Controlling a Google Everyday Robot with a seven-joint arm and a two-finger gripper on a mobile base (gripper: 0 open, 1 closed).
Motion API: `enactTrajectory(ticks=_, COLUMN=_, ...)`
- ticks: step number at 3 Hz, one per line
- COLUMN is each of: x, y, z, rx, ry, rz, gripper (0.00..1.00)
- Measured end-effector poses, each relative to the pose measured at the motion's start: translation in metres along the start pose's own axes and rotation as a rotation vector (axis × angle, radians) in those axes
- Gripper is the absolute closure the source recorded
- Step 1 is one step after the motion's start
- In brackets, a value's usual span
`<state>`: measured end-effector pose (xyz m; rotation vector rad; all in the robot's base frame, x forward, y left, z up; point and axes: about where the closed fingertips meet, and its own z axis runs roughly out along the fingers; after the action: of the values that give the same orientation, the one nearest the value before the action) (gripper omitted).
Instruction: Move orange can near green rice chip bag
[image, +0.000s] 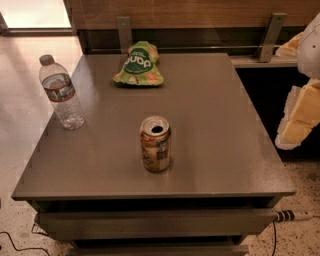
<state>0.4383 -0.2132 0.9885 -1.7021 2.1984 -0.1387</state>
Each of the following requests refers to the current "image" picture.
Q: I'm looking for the grey lower drawer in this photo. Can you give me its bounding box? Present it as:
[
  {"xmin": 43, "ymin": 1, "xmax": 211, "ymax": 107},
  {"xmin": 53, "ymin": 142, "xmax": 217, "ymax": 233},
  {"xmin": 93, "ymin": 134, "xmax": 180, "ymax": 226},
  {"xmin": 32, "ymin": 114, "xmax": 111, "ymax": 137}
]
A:
[{"xmin": 67, "ymin": 246, "xmax": 248, "ymax": 256}]

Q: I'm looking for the grey drawer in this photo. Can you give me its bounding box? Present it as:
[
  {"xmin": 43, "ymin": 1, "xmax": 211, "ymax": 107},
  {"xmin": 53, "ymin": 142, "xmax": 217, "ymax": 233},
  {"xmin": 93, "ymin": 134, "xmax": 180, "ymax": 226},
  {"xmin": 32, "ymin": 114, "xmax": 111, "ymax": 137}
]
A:
[
  {"xmin": 37, "ymin": 209, "xmax": 276, "ymax": 240},
  {"xmin": 67, "ymin": 246, "xmax": 248, "ymax": 256}
]

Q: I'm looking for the thin black cable right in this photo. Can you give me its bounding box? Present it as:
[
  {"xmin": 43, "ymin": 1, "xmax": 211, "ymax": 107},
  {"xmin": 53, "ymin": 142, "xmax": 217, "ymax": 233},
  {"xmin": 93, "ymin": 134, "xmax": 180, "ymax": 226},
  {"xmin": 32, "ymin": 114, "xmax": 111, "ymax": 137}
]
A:
[{"xmin": 271, "ymin": 221, "xmax": 278, "ymax": 256}]

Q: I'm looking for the clear plastic water bottle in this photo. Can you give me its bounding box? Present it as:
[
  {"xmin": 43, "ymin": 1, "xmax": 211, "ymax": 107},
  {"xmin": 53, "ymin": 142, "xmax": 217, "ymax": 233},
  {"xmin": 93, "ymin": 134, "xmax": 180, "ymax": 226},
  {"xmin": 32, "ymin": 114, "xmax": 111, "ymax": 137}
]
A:
[{"xmin": 39, "ymin": 54, "xmax": 85, "ymax": 130}]

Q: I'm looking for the metal wall bracket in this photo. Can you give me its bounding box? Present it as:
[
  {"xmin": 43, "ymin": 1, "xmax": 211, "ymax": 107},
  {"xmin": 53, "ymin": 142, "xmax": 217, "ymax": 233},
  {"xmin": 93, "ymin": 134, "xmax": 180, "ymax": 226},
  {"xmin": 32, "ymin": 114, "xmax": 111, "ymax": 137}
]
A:
[
  {"xmin": 116, "ymin": 16, "xmax": 132, "ymax": 54},
  {"xmin": 256, "ymin": 13, "xmax": 287, "ymax": 63}
]

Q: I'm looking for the green rice chip bag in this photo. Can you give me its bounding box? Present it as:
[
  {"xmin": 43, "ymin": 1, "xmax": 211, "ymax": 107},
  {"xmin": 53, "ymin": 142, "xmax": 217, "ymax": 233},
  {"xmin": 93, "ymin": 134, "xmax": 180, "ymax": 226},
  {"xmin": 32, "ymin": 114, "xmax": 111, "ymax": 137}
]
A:
[{"xmin": 113, "ymin": 41, "xmax": 164, "ymax": 87}]

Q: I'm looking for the right metal wall bracket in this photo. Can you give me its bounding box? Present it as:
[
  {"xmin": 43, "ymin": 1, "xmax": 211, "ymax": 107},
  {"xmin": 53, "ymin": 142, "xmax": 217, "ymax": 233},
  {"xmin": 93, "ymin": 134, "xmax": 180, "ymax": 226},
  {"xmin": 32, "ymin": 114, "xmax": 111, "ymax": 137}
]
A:
[{"xmin": 256, "ymin": 13, "xmax": 287, "ymax": 63}]

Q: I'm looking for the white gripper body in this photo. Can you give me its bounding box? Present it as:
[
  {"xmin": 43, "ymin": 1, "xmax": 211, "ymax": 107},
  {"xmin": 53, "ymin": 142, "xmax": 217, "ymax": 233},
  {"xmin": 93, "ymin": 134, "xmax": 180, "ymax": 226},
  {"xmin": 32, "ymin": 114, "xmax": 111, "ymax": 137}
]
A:
[{"xmin": 297, "ymin": 13, "xmax": 320, "ymax": 79}]

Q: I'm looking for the orange soda can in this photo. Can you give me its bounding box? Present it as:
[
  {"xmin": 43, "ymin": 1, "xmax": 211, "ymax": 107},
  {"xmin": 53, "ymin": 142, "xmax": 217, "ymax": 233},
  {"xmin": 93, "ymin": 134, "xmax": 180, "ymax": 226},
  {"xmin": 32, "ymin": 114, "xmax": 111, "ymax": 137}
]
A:
[{"xmin": 140, "ymin": 116, "xmax": 171, "ymax": 172}]

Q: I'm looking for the grey upper drawer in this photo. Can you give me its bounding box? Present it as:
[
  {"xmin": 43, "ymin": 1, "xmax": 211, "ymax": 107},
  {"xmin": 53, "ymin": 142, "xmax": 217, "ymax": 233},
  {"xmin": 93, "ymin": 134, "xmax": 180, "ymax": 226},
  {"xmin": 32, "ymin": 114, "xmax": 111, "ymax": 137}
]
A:
[{"xmin": 37, "ymin": 209, "xmax": 276, "ymax": 240}]

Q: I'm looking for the black white striped plug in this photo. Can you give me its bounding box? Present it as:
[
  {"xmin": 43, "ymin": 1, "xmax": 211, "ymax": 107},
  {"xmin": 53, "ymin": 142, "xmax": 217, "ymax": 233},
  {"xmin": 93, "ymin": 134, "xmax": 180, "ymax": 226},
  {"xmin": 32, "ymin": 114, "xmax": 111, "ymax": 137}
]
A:
[{"xmin": 275, "ymin": 210, "xmax": 314, "ymax": 222}]

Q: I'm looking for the left metal wall bracket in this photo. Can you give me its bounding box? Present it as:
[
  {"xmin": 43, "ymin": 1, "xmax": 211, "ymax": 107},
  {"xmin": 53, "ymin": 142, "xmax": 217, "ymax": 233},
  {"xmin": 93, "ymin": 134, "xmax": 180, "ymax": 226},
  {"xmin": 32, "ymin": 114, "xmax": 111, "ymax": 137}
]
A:
[{"xmin": 116, "ymin": 16, "xmax": 132, "ymax": 54}]

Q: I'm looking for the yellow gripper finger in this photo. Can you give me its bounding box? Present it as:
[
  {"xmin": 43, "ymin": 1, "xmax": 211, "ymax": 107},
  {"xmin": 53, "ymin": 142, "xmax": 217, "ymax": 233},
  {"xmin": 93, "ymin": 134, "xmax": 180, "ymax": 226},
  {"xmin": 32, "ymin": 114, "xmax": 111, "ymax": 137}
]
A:
[
  {"xmin": 275, "ymin": 33, "xmax": 302, "ymax": 57},
  {"xmin": 275, "ymin": 79, "xmax": 320, "ymax": 150}
]

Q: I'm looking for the black cable on floor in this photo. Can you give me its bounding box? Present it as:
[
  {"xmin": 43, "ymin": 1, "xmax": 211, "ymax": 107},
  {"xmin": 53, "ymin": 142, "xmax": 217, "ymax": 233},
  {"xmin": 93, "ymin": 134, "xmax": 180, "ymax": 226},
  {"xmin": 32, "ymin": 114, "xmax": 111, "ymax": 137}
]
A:
[{"xmin": 0, "ymin": 231, "xmax": 52, "ymax": 256}]

